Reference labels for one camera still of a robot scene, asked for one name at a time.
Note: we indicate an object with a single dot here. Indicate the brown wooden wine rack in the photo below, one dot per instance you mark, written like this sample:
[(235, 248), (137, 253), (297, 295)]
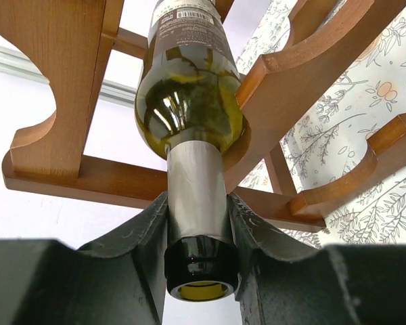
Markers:
[(70, 43)]

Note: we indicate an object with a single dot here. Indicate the green wine bottle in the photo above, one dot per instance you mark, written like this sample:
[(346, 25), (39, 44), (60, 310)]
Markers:
[(187, 113)]

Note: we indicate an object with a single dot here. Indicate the floral patterned table mat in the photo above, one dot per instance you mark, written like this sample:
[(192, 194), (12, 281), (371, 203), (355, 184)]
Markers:
[(330, 140)]

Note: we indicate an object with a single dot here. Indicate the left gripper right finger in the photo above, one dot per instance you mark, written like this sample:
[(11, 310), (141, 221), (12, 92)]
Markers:
[(284, 281)]

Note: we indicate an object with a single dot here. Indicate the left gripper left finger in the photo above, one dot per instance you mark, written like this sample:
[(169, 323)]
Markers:
[(117, 278)]

